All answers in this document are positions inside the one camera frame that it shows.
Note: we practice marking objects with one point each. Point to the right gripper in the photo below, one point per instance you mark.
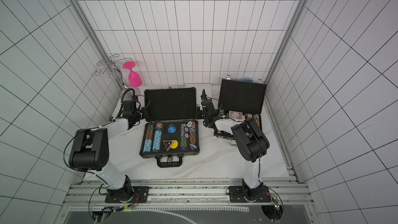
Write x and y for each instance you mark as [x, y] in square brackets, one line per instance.
[204, 105]

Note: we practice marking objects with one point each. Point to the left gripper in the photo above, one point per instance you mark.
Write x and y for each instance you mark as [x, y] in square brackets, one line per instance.
[146, 114]

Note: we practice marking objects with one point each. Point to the black poker case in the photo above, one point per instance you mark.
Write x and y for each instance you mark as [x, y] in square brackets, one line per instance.
[172, 128]
[242, 97]

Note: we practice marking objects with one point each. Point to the silver poker case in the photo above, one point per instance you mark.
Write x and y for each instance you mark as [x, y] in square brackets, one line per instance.
[198, 85]

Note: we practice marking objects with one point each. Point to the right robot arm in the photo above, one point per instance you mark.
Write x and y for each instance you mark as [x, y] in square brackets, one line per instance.
[251, 142]

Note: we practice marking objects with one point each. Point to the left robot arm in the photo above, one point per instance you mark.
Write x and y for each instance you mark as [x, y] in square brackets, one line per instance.
[90, 152]

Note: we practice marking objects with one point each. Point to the pink hourglass object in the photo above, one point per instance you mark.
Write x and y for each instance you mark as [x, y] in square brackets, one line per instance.
[134, 78]

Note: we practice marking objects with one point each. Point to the blue round object behind case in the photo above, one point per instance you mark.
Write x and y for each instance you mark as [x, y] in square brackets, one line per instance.
[247, 79]

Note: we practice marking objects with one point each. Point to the chrome wire wall rack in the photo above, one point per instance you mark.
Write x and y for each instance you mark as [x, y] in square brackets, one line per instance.
[113, 68]

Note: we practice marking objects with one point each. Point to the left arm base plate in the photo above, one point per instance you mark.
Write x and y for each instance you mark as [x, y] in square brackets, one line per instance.
[128, 196]

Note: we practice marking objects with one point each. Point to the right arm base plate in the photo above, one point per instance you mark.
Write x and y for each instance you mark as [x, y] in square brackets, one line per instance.
[241, 194]

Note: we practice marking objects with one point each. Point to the aluminium mounting rail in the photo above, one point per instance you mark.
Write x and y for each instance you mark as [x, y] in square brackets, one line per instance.
[285, 191]

